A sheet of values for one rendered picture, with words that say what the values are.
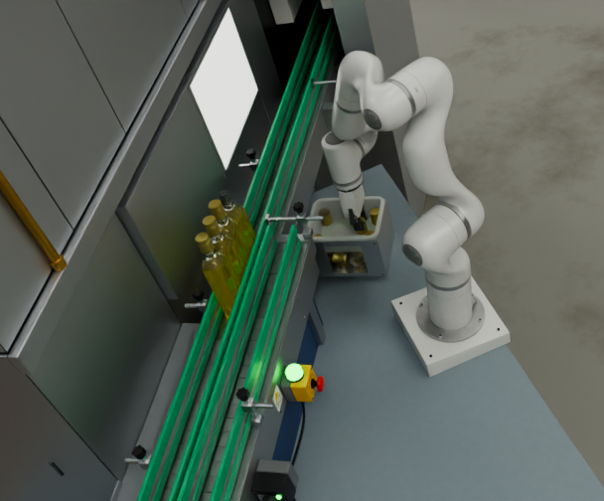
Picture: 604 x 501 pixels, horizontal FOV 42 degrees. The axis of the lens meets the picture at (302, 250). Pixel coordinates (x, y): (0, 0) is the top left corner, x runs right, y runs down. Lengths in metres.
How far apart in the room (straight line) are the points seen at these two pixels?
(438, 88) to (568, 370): 1.61
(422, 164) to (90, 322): 0.83
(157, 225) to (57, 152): 0.39
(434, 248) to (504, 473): 0.58
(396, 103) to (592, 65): 2.85
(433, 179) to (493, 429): 0.68
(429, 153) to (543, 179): 2.04
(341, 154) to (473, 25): 2.91
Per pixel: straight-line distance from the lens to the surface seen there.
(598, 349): 3.19
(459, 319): 2.21
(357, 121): 1.99
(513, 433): 2.13
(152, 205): 1.99
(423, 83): 1.76
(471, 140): 4.09
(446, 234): 1.94
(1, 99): 1.61
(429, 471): 2.10
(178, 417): 1.94
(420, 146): 1.82
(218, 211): 2.03
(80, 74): 1.83
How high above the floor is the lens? 2.59
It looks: 44 degrees down
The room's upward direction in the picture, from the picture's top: 20 degrees counter-clockwise
